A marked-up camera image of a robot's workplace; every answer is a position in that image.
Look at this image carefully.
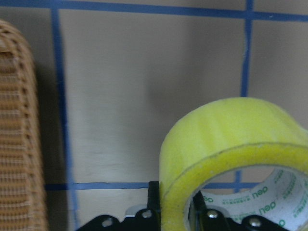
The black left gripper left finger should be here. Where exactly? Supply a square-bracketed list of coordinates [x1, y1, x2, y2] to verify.
[78, 181, 161, 231]

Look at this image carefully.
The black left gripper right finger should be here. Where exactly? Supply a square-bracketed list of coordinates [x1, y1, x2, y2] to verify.
[193, 192, 286, 231]

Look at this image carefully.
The yellow tape roll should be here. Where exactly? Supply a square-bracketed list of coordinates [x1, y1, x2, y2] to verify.
[159, 97, 308, 231]

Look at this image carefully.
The brown wicker basket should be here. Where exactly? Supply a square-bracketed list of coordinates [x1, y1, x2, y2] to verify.
[0, 21, 48, 231]

